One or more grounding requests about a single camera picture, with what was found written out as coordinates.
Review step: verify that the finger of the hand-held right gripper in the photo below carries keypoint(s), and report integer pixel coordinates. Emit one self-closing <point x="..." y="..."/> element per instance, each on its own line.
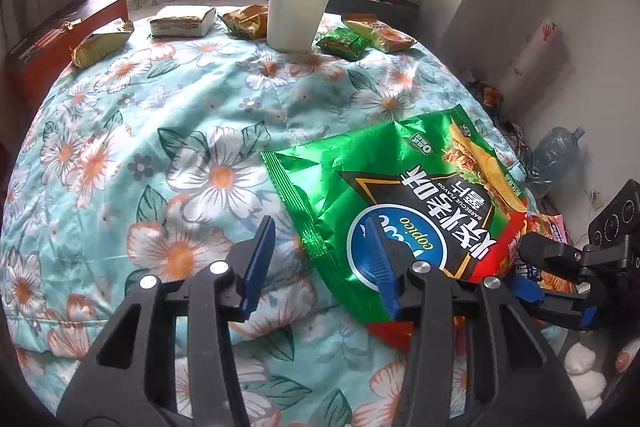
<point x="555" y="309"/>
<point x="550" y="254"/>

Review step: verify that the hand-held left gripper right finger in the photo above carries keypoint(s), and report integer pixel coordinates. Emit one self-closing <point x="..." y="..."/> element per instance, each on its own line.
<point x="382" y="267"/>

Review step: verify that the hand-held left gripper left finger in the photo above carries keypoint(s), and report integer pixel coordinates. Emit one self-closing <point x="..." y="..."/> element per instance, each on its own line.
<point x="257" y="267"/>

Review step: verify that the orange and pink snack bag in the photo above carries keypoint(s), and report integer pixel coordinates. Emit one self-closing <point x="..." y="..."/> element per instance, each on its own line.
<point x="545" y="227"/>

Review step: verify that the green potato chips bag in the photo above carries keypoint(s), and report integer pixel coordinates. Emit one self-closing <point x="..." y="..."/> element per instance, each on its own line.
<point x="380" y="177"/>

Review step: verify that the white cloth glove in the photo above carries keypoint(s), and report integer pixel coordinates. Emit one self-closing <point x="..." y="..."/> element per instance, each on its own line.
<point x="582" y="369"/>

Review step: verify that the large clear water bottle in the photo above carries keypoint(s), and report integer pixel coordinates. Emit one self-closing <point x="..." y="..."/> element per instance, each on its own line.
<point x="552" y="154"/>

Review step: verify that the floral turquoise blanket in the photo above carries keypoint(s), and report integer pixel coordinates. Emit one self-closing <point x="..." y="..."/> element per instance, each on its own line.
<point x="150" y="132"/>

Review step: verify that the white printed board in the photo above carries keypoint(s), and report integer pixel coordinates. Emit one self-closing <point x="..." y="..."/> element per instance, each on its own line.
<point x="537" y="62"/>

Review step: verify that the small green snack packet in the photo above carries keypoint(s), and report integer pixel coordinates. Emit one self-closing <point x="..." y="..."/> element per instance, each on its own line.
<point x="342" y="43"/>

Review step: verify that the orange-brown snack packet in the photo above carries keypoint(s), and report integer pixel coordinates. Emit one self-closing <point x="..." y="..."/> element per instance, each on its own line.
<point x="382" y="34"/>

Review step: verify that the orange-yellow snack packet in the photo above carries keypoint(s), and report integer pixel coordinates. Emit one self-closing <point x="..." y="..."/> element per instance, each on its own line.
<point x="245" y="22"/>

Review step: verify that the white paper cup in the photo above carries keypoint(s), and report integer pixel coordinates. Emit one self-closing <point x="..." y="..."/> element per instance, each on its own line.
<point x="297" y="14"/>

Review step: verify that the pale wrapped biscuit block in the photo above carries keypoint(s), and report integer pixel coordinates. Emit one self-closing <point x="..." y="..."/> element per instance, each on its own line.
<point x="182" y="22"/>

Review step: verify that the yellow snack packet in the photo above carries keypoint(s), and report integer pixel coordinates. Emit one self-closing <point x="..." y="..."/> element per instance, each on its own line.
<point x="100" y="43"/>

